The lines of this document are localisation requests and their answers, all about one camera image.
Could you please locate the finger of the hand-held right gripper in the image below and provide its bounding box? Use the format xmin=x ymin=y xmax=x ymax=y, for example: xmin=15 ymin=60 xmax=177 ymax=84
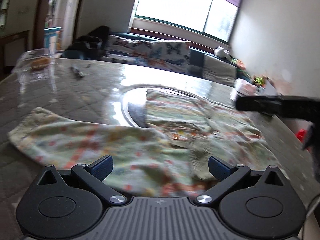
xmin=236 ymin=94 xmax=320 ymax=121

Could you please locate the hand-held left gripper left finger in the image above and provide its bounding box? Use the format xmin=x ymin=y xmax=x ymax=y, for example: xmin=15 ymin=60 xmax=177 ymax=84
xmin=36 ymin=155 xmax=127 ymax=205

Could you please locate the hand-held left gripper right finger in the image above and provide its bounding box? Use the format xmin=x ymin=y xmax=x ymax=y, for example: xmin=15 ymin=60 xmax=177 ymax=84
xmin=195 ymin=156 xmax=285 ymax=205

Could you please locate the green patterned garment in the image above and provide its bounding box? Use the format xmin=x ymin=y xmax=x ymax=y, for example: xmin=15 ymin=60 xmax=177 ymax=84
xmin=7 ymin=89 xmax=290 ymax=198

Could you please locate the white pink tissue pack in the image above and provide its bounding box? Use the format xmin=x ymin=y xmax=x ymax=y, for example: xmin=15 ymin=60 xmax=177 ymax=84
xmin=234 ymin=78 xmax=259 ymax=97

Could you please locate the orange green plush toy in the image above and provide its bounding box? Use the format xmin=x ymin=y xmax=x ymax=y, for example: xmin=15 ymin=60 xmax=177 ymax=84
xmin=234 ymin=59 xmax=248 ymax=72

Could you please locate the grey pillow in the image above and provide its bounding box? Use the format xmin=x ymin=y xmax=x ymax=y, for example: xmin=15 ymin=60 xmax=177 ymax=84
xmin=203 ymin=55 xmax=237 ymax=86

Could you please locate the round built-in induction cooker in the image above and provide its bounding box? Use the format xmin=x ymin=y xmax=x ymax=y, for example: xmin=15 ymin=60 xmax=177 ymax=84
xmin=120 ymin=84 xmax=205 ymax=128

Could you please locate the white black plush toy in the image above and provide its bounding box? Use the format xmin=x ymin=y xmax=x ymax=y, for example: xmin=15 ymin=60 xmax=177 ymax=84
xmin=214 ymin=46 xmax=232 ymax=58

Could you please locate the blue sofa bench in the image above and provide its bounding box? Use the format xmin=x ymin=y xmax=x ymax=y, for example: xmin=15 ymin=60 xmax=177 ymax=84
xmin=62 ymin=31 xmax=238 ymax=87

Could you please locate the small dark object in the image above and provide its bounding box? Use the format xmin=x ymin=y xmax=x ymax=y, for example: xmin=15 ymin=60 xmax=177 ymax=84
xmin=71 ymin=66 xmax=85 ymax=78

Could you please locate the clear plastic container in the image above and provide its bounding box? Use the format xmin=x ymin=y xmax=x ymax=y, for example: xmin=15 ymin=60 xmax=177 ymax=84
xmin=14 ymin=49 xmax=59 ymax=85

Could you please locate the black bag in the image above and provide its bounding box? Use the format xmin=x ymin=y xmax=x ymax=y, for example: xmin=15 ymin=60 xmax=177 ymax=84
xmin=62 ymin=26 xmax=110 ymax=59

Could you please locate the window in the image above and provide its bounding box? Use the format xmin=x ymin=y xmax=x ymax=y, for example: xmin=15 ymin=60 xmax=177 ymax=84
xmin=129 ymin=0 xmax=243 ymax=43

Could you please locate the teal plastic rack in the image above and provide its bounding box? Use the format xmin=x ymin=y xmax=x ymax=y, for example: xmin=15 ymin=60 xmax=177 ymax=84
xmin=44 ymin=27 xmax=62 ymax=52

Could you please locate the brown wooden cabinet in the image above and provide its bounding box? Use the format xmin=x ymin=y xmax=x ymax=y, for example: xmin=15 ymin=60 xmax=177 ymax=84
xmin=0 ymin=30 xmax=30 ymax=80

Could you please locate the brown wooden door frame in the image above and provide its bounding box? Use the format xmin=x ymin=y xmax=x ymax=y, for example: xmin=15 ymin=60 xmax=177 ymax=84
xmin=32 ymin=0 xmax=87 ymax=50

